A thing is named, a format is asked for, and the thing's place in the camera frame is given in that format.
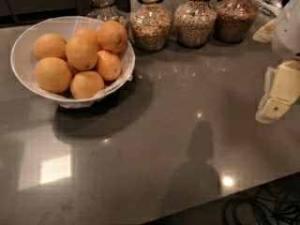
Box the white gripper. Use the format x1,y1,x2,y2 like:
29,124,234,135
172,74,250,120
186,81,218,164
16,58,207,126
252,0,300,124

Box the back hidden orange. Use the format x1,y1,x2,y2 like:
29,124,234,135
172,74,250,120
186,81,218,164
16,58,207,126
74,27,101,51

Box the clear plastic bag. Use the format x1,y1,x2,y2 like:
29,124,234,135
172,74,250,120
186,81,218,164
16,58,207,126
252,0,283,19

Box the glass grain jar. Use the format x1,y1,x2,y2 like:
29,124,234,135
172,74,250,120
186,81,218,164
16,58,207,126
214,0,258,43
174,0,217,48

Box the leftmost glass jar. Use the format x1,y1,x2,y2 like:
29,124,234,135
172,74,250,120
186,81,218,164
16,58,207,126
87,0,129,31

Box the black cables on floor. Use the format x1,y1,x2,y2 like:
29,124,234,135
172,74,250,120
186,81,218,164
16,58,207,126
221,180,300,225

